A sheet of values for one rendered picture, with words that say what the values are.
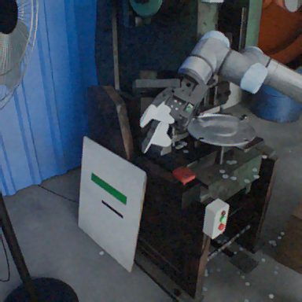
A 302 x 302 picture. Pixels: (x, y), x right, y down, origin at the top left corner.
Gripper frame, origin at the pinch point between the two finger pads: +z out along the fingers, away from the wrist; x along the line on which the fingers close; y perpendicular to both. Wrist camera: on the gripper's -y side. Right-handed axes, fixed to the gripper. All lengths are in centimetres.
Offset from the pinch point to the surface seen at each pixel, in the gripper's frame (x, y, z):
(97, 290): 100, 0, 47
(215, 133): 51, 12, -36
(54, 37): 88, -109, -62
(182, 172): 37.0, 9.5, -10.1
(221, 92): 42, 6, -49
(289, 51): 39, 23, -83
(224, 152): 56, 19, -33
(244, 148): 44, 25, -33
